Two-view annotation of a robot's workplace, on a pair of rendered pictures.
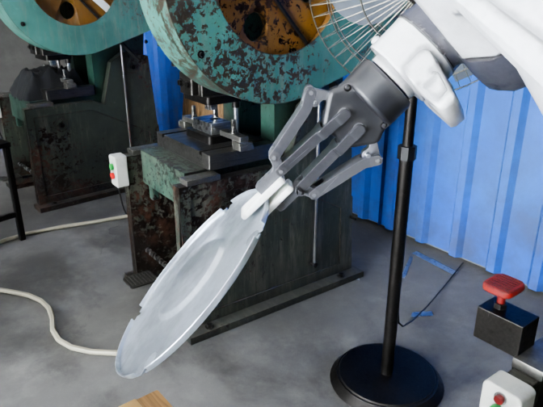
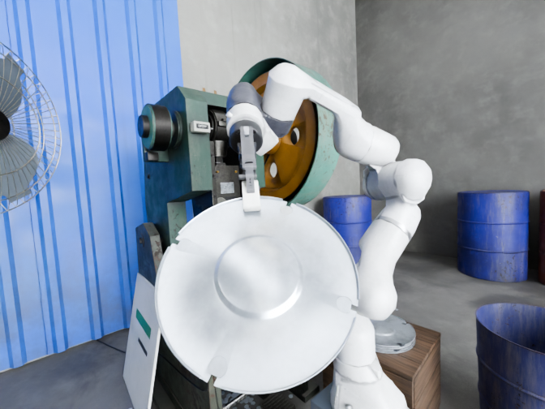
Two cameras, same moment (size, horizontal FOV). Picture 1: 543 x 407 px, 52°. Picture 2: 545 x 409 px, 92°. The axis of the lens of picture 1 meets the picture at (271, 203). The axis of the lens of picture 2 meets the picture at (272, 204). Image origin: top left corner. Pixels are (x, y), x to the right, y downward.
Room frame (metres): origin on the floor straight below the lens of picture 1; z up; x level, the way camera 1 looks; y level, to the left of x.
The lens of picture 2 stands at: (0.63, 0.48, 1.07)
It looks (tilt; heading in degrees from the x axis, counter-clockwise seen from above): 4 degrees down; 267
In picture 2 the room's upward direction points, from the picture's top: 3 degrees counter-clockwise
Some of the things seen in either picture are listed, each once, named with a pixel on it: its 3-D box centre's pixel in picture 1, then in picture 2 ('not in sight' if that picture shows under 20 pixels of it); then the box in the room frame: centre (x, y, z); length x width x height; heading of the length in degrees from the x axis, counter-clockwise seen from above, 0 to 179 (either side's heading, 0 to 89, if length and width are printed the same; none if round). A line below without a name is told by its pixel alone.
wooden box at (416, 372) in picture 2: not in sight; (380, 369); (0.09, -0.66, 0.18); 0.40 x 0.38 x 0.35; 131
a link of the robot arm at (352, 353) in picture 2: not in sight; (344, 304); (0.40, -0.24, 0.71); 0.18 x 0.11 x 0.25; 108
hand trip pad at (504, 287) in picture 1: (501, 299); not in sight; (0.94, -0.45, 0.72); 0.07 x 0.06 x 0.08; 128
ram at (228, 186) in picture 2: not in sight; (222, 193); (0.80, -0.80, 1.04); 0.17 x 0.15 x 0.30; 128
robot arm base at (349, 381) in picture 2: not in sight; (368, 385); (0.36, -0.17, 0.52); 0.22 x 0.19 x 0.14; 127
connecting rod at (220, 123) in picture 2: not in sight; (215, 146); (0.82, -0.83, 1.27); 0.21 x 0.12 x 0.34; 128
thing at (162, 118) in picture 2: not in sight; (161, 134); (1.03, -0.69, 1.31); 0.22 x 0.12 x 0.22; 128
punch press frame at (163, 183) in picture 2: not in sight; (208, 232); (0.91, -0.94, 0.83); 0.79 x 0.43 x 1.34; 128
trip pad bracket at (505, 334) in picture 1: (502, 349); not in sight; (0.92, -0.46, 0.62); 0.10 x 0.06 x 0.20; 38
